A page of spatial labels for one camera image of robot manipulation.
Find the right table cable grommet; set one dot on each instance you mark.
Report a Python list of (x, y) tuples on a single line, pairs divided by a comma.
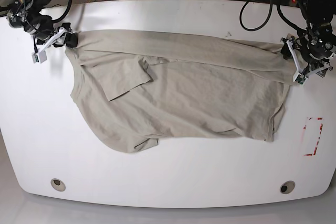
[(287, 187)]

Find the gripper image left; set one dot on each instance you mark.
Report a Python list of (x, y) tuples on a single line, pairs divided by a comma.
[(42, 28)]

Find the table cable grommet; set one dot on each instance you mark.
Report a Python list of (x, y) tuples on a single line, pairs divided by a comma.
[(287, 187), (58, 185)]

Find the red tape rectangle marking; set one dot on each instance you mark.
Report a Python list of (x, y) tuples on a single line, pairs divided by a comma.
[(311, 135)]

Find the beige T-shirt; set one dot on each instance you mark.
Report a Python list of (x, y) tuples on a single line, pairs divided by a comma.
[(134, 88)]

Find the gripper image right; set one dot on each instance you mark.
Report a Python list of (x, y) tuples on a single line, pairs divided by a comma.
[(312, 50)]

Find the black power strip red switch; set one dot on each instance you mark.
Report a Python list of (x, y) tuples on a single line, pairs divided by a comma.
[(293, 3)]

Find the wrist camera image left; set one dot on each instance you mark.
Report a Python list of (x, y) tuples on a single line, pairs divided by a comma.
[(39, 57)]

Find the left table cable grommet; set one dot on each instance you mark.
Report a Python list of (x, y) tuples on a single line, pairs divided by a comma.
[(58, 185)]

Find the black cable image right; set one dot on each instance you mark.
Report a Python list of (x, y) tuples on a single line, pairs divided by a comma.
[(255, 14)]

